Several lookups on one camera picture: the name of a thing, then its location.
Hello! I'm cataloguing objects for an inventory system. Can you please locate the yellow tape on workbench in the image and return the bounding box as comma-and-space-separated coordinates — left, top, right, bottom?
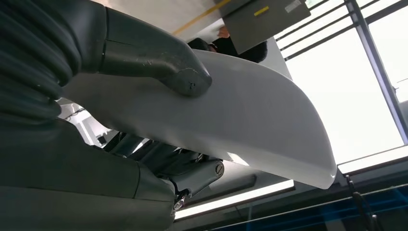
173, 0, 232, 36

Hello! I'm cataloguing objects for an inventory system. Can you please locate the ceiling light strip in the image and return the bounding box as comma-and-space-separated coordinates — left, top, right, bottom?
174, 179, 295, 220

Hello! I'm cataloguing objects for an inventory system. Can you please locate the person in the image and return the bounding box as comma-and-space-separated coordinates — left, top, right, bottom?
187, 26, 268, 64

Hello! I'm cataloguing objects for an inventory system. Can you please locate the grey box yellow sticker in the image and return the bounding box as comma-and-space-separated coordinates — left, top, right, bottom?
222, 0, 312, 55

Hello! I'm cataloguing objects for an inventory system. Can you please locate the dark window frame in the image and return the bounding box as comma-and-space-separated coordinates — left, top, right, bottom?
274, 0, 408, 176

